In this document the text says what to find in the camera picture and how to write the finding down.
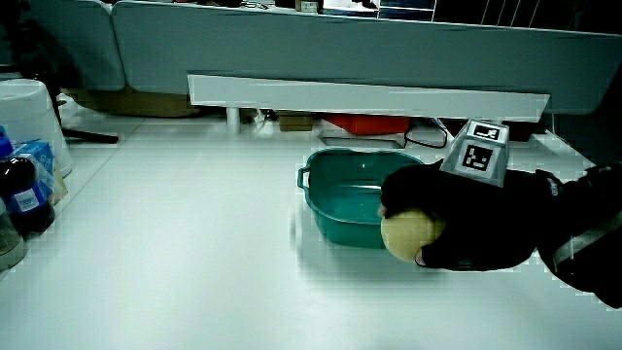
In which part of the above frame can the black stand leg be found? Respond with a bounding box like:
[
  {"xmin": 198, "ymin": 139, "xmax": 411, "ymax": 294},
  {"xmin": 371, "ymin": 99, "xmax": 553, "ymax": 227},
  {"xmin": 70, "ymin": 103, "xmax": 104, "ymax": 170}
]
[{"xmin": 48, "ymin": 77, "xmax": 121, "ymax": 145}]

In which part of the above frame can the grey partition panel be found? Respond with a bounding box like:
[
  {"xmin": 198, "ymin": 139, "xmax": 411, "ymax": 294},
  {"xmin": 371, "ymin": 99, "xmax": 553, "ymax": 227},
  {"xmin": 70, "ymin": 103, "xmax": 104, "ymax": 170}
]
[
  {"xmin": 111, "ymin": 0, "xmax": 622, "ymax": 116},
  {"xmin": 27, "ymin": 0, "xmax": 126, "ymax": 92}
]

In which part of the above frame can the white desk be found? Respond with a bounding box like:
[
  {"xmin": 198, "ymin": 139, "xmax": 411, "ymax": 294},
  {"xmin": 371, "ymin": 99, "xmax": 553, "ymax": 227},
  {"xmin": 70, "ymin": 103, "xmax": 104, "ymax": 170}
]
[{"xmin": 0, "ymin": 115, "xmax": 622, "ymax": 350}]

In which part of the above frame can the person's right forearm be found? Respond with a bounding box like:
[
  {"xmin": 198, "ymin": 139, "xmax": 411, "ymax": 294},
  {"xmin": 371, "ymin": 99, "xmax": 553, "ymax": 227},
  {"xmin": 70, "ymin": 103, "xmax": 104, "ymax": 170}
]
[{"xmin": 536, "ymin": 162, "xmax": 622, "ymax": 310}]

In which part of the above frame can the green plastic basin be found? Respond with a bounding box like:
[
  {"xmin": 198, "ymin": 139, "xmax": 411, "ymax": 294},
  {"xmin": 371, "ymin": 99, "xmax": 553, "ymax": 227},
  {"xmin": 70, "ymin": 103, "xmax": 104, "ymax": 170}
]
[{"xmin": 296, "ymin": 148, "xmax": 425, "ymax": 250}]

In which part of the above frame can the yellow round sponge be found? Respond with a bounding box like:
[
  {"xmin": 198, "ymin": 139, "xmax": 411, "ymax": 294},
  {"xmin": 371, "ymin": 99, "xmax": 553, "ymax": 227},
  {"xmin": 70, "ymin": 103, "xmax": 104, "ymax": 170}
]
[{"xmin": 380, "ymin": 208, "xmax": 447, "ymax": 264}]

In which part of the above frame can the white flat tray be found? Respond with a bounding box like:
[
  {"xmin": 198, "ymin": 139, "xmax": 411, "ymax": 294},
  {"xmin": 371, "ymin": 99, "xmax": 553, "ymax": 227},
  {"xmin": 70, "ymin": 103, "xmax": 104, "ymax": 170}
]
[{"xmin": 318, "ymin": 128, "xmax": 407, "ymax": 150}]

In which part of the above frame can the white long shelf rail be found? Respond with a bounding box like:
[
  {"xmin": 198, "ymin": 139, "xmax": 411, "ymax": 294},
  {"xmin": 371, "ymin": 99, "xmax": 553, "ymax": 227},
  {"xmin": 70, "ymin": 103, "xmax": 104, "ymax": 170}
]
[{"xmin": 187, "ymin": 73, "xmax": 551, "ymax": 123}]

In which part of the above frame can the white shelf leg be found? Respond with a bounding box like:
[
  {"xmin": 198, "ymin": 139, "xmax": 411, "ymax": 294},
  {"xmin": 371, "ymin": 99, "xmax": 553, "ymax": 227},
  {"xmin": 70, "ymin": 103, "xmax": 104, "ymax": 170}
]
[{"xmin": 225, "ymin": 106, "xmax": 242, "ymax": 136}]

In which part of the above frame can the red box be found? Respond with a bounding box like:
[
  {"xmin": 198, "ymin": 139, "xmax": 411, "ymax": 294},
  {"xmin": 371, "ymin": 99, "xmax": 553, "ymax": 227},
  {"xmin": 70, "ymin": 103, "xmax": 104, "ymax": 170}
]
[{"xmin": 322, "ymin": 114, "xmax": 411, "ymax": 137}]

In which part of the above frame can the white plastic bucket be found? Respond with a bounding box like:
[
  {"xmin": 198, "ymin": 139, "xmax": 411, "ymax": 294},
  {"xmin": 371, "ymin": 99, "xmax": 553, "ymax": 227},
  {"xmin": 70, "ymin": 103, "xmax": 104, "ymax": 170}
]
[{"xmin": 0, "ymin": 78, "xmax": 75, "ymax": 179}]

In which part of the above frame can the blue carton box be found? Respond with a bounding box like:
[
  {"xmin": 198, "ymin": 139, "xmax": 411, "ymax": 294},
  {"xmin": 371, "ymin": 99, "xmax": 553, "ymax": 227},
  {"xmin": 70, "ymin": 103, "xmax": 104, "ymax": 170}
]
[{"xmin": 13, "ymin": 140, "xmax": 63, "ymax": 205}]

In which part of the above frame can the black cable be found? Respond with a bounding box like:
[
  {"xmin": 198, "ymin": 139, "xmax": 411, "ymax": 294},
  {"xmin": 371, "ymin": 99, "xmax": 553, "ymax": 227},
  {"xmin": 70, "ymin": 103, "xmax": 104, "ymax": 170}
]
[{"xmin": 403, "ymin": 118, "xmax": 449, "ymax": 150}]

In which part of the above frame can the small cardboard box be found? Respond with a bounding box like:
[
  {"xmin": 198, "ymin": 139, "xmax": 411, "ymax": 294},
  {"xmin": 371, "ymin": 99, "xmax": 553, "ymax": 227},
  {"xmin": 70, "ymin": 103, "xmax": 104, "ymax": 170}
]
[{"xmin": 277, "ymin": 111, "xmax": 317, "ymax": 133}]

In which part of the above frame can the clear plastic jar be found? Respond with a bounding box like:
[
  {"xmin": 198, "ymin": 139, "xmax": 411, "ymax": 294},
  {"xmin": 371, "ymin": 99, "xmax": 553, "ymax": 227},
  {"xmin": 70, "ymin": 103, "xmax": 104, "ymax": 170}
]
[{"xmin": 0, "ymin": 197, "xmax": 27, "ymax": 271}]

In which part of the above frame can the dark soda bottle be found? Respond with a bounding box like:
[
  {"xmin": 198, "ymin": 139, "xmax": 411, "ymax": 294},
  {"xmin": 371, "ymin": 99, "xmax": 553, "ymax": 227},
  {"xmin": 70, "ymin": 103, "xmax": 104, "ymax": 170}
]
[{"xmin": 0, "ymin": 126, "xmax": 56, "ymax": 238}]

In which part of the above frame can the person's right hand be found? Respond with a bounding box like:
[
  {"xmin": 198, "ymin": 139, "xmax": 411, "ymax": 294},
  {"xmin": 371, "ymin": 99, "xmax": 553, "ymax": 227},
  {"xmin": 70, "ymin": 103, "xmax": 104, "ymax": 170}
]
[{"xmin": 377, "ymin": 119, "xmax": 548, "ymax": 272}]

